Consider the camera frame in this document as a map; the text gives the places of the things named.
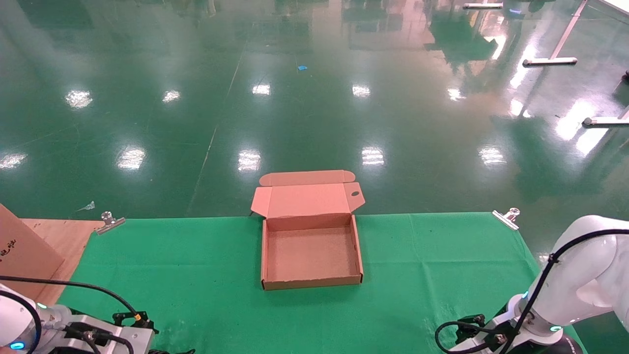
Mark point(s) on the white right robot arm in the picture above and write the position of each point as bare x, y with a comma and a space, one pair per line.
589, 260

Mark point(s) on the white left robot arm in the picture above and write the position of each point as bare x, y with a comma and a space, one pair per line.
14, 319

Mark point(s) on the flat open cardboard box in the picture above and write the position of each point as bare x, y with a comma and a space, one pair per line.
309, 255

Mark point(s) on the tall printed cardboard box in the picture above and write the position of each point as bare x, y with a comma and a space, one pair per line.
24, 260

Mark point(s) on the green table cloth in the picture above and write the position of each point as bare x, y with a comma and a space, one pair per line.
196, 275

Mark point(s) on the silver metal binder clip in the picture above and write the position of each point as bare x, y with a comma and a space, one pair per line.
110, 223
506, 219

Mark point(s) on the clear plastic scrap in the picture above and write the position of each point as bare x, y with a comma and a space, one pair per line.
88, 206

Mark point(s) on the white table leg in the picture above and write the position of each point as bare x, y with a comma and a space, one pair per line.
484, 5
604, 121
550, 61

